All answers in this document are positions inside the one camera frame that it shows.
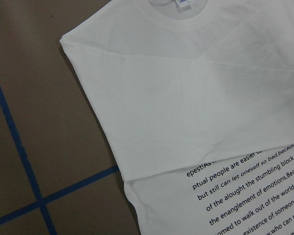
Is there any white printed t-shirt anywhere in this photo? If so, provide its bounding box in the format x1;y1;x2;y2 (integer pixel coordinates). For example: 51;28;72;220
60;0;294;235

